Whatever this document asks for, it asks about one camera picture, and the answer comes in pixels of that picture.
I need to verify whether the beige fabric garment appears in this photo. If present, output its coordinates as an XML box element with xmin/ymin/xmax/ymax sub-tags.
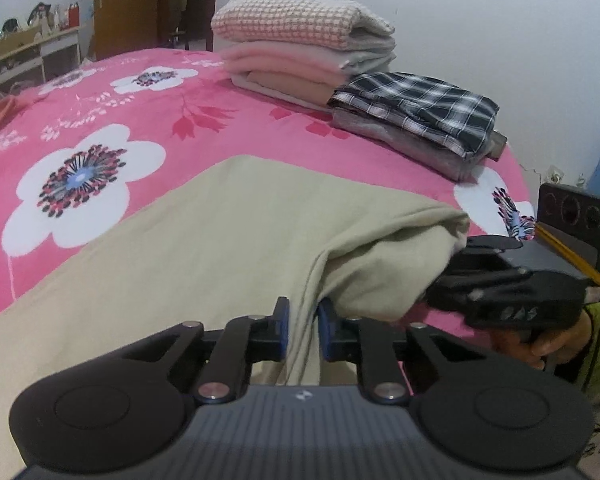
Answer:
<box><xmin>0</xmin><ymin>156</ymin><xmax>470</xmax><ymax>479</ymax></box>

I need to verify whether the pink white knit sweater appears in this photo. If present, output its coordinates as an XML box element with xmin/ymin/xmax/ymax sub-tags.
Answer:
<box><xmin>211</xmin><ymin>0</ymin><xmax>396</xmax><ymax>51</ymax></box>

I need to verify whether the pink folded garment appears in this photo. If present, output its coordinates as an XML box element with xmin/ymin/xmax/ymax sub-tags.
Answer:
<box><xmin>219</xmin><ymin>38</ymin><xmax>396</xmax><ymax>87</ymax></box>

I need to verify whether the grey folded garment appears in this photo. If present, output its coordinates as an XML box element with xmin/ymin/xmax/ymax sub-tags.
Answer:
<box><xmin>332</xmin><ymin>108</ymin><xmax>507</xmax><ymax>182</ymax></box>

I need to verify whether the brown wooden door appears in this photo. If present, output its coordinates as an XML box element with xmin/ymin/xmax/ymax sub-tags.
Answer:
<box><xmin>93</xmin><ymin>0</ymin><xmax>158</xmax><ymax>60</ymax></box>

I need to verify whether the beige folded garment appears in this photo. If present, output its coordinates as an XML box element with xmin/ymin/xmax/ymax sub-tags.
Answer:
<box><xmin>230</xmin><ymin>70</ymin><xmax>337</xmax><ymax>110</ymax></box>

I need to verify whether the pink floral bed sheet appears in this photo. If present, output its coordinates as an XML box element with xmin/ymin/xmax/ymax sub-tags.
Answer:
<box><xmin>0</xmin><ymin>46</ymin><xmax>539</xmax><ymax>361</ymax></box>

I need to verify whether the person's right hand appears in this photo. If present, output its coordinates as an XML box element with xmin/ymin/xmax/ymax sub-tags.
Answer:
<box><xmin>489</xmin><ymin>310</ymin><xmax>592</xmax><ymax>370</ymax></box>

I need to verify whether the cluttered white shelf desk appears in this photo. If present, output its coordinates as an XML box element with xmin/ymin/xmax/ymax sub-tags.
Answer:
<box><xmin>0</xmin><ymin>2</ymin><xmax>83</xmax><ymax>101</ymax></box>

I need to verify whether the black white plaid shirt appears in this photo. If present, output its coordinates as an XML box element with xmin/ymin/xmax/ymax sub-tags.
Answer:
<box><xmin>328</xmin><ymin>72</ymin><xmax>500</xmax><ymax>159</ymax></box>

